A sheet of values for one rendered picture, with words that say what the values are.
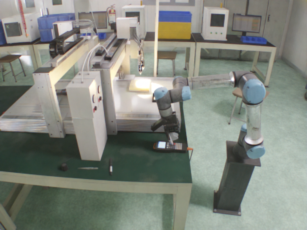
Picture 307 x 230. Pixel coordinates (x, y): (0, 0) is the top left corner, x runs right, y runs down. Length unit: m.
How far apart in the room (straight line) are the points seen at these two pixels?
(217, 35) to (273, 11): 1.94
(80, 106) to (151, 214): 1.17
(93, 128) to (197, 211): 1.21
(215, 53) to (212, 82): 4.19
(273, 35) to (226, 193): 4.50
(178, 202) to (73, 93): 0.83
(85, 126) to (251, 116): 0.91
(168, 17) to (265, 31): 2.58
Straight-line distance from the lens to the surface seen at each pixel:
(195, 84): 1.33
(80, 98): 1.18
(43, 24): 4.52
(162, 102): 1.23
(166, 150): 1.40
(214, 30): 4.16
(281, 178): 2.59
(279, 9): 5.78
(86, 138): 1.30
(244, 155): 1.68
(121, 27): 1.86
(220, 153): 2.64
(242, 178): 1.82
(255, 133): 1.44
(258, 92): 1.27
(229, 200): 2.01
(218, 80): 1.35
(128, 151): 1.43
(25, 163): 1.53
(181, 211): 1.46
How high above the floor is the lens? 1.68
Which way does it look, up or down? 32 degrees down
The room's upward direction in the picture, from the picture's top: straight up
